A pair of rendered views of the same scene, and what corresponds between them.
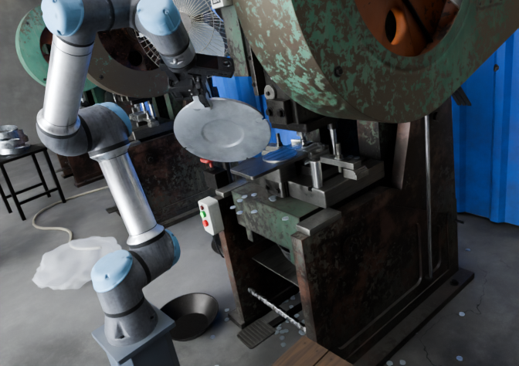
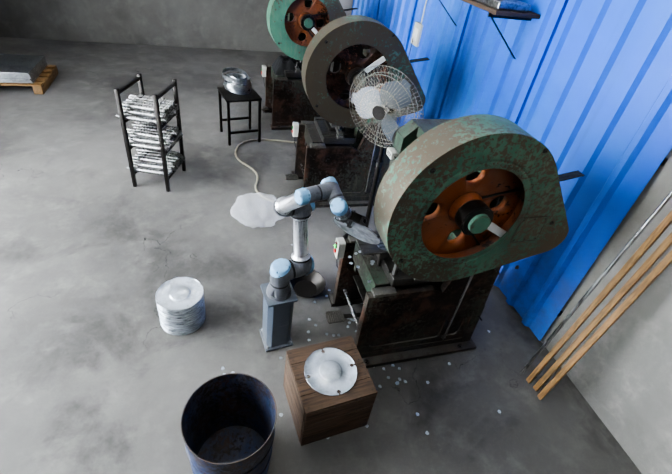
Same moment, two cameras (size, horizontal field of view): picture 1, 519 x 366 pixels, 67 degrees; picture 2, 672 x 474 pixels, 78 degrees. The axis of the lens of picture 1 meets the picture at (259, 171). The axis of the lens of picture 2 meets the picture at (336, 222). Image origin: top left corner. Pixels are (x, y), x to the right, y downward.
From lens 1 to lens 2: 133 cm
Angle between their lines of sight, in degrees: 20
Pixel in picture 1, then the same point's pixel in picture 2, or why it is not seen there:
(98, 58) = (320, 93)
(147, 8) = (334, 206)
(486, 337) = (450, 381)
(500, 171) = (540, 298)
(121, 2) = (326, 194)
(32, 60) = (276, 25)
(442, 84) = (467, 270)
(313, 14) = (396, 242)
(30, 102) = (258, 11)
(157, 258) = (301, 270)
